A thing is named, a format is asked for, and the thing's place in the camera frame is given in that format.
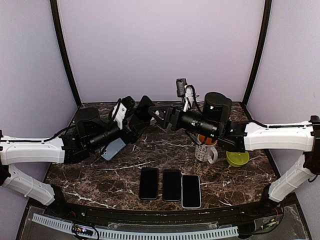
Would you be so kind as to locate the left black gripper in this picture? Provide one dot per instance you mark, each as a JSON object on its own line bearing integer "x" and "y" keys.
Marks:
{"x": 132, "y": 134}

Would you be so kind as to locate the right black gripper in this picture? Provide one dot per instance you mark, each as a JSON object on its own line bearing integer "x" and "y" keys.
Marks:
{"x": 175, "y": 125}

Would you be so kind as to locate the small dark phone case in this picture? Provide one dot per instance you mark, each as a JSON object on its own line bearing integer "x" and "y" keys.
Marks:
{"x": 141, "y": 114}

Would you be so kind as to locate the light blue phone case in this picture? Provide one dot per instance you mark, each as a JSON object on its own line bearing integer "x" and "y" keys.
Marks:
{"x": 112, "y": 149}

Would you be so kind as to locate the purple smartphone dark screen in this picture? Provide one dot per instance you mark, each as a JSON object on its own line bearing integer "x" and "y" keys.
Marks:
{"x": 171, "y": 185}

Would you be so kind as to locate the light blue smartphone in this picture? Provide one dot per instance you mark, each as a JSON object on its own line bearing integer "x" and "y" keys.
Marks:
{"x": 191, "y": 197}

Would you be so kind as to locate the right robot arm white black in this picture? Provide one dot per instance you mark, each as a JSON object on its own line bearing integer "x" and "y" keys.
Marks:
{"x": 214, "y": 122}

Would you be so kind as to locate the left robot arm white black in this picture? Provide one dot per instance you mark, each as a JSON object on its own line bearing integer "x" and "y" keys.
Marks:
{"x": 90, "y": 133}

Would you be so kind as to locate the white patterned mug yellow inside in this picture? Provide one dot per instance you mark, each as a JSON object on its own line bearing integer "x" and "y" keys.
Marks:
{"x": 205, "y": 150}

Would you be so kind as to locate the lime green bowl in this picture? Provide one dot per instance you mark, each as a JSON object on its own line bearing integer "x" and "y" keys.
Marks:
{"x": 237, "y": 159}

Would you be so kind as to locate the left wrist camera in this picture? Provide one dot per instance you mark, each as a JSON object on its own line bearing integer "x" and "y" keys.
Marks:
{"x": 123, "y": 108}

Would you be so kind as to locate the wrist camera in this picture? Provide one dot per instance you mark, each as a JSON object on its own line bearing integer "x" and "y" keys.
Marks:
{"x": 187, "y": 94}
{"x": 123, "y": 108}

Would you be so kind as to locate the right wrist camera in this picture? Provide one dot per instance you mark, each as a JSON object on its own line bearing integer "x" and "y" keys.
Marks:
{"x": 187, "y": 94}

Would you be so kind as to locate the black front rail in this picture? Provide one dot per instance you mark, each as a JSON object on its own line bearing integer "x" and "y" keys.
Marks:
{"x": 98, "y": 215}

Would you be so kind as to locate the left black frame post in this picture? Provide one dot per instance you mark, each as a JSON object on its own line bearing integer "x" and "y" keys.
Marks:
{"x": 63, "y": 51}

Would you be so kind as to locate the white slotted cable duct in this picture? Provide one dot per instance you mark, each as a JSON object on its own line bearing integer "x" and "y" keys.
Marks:
{"x": 134, "y": 231}

